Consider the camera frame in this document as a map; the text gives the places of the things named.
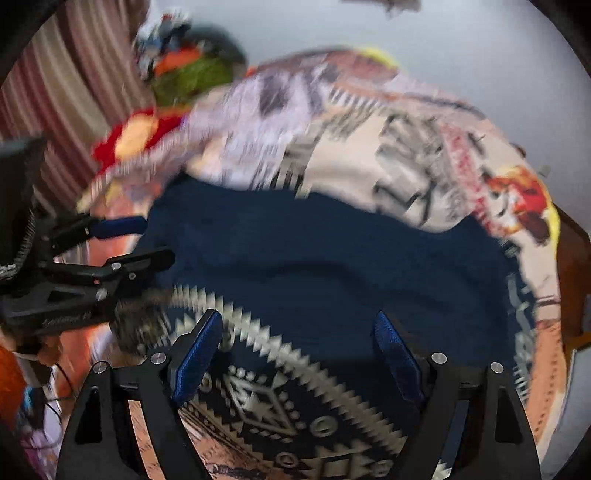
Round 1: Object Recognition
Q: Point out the navy patterned garment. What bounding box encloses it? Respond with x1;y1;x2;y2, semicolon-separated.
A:
113;175;535;479

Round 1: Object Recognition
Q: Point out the yellow blanket under bedspread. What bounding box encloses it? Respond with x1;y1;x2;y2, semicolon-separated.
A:
355;48;560;252

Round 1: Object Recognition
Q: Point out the printed newspaper-pattern bedspread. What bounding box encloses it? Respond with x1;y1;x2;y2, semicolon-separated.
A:
78;49;566;479

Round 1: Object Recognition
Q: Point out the small black wall monitor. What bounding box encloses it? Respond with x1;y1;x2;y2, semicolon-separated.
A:
349;0;422;15

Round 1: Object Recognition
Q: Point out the green covered side table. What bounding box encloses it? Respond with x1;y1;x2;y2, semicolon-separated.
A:
151;57;233;107

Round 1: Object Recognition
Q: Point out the pile of clutter on table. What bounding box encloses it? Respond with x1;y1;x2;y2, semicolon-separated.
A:
132;9;249;82

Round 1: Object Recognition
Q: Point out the striped pink curtain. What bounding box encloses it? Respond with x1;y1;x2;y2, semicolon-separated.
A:
1;1;154;213

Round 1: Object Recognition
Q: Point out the red plush toy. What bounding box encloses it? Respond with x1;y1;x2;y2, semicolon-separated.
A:
91;108;186;173

